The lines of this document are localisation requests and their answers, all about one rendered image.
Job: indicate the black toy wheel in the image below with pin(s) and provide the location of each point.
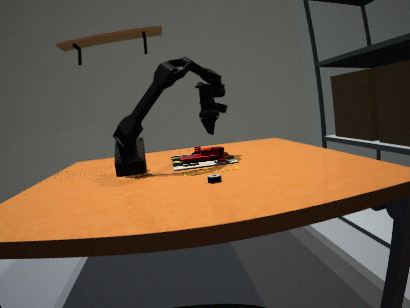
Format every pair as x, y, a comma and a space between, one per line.
215, 178

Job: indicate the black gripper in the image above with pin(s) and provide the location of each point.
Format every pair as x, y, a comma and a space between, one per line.
209, 116

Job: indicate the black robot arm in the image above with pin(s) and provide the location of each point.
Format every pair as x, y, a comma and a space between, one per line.
164, 77

